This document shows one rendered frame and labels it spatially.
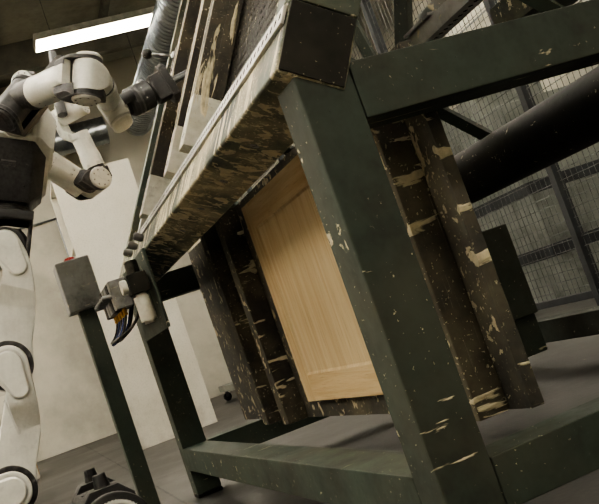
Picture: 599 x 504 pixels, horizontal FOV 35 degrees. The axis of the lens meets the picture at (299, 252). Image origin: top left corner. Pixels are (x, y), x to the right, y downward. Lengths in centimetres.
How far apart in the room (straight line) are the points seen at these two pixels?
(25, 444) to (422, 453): 166
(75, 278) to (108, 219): 369
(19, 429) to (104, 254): 425
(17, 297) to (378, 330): 166
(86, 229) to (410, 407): 578
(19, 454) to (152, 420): 413
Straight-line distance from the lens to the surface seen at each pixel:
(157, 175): 290
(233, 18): 230
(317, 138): 137
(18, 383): 280
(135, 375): 692
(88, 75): 259
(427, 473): 139
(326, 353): 230
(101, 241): 701
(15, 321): 286
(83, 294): 336
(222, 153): 177
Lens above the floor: 44
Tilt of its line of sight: 4 degrees up
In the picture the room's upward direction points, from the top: 19 degrees counter-clockwise
